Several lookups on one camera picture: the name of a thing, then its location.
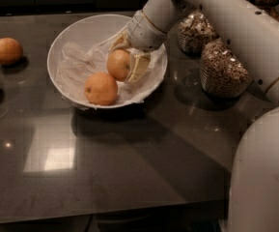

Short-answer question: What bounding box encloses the orange at bowl front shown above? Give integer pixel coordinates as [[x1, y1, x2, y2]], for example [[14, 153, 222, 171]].
[[84, 72, 118, 105]]

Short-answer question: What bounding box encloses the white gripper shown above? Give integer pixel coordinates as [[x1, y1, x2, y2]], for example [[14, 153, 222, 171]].
[[109, 11, 167, 83]]

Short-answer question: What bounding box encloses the orange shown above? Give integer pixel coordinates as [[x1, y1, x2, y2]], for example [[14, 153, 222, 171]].
[[0, 38, 23, 66], [107, 49, 130, 82], [84, 72, 118, 105]]

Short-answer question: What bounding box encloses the glass jar with pale cereal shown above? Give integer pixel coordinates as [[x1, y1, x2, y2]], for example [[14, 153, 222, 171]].
[[178, 10, 218, 54]]

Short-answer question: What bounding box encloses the large glass cereal jar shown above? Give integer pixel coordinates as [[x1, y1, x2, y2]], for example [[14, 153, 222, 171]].
[[200, 39, 252, 99]]

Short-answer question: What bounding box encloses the white plastic bag liner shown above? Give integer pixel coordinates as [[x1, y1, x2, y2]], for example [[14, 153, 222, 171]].
[[47, 35, 167, 108]]

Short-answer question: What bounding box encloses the white bowl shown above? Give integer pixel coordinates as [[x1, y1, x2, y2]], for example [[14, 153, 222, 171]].
[[46, 14, 169, 110]]

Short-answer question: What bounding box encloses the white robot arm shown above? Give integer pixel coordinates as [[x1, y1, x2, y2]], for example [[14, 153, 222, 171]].
[[111, 0, 279, 232]]

